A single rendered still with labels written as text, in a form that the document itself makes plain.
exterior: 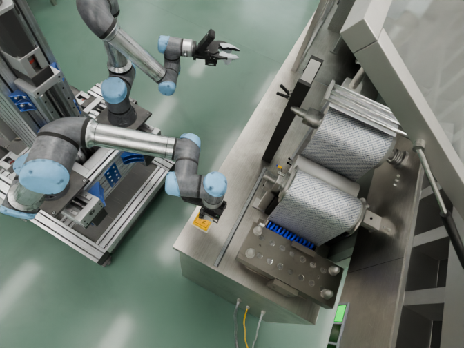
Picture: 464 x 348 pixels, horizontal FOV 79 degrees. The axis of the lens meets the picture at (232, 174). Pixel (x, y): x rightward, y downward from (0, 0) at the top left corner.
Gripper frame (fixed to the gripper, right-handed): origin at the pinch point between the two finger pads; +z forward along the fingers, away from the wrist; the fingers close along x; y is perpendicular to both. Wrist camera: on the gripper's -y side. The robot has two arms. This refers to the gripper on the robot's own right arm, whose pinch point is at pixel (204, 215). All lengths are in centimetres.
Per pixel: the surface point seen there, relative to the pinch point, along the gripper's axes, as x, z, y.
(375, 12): -1, -96, 17
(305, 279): -5.2, -4.5, 46.5
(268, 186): 17.5, -15.2, 18.1
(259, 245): -1.3, -3.0, 25.9
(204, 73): 164, 98, -85
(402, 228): 10, -43, 56
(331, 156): 34, -29, 34
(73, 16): 158, 99, -240
